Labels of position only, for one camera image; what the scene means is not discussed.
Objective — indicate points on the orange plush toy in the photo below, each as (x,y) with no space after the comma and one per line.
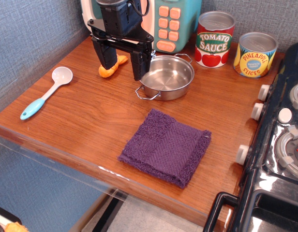
(105,73)

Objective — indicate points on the black oven door handle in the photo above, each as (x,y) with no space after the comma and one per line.
(222,198)

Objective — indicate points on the white stove knob middle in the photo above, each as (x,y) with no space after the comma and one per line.
(257,110)

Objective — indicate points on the white stove knob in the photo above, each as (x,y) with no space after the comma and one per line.
(242,154)
(263,92)
(257,110)

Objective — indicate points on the white stove knob lower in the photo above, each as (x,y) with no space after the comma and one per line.
(242,154)

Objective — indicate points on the black toy stove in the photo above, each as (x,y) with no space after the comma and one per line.
(268,188)

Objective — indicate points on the orange object bottom left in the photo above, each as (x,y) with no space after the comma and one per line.
(15,227)

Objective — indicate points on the tomato sauce can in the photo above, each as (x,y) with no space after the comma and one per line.
(213,38)

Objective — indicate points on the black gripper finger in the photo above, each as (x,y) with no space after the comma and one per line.
(141,59)
(105,52)

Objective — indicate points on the teal handled white ladle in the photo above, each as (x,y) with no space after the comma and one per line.
(60,76)

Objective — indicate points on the white stove knob upper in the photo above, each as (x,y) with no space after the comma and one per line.
(263,92)

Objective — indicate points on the stainless steel pan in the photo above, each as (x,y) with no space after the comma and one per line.
(168,79)

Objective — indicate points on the purple cloth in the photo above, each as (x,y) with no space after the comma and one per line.
(166,149)

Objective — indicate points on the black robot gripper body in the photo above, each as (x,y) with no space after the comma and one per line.
(120,26)

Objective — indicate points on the white round stove button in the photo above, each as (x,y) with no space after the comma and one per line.
(284,115)

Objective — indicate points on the toy microwave teal and orange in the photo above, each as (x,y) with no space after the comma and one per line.
(170,22)

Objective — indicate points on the pineapple slices can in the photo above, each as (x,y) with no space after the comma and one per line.
(255,54)

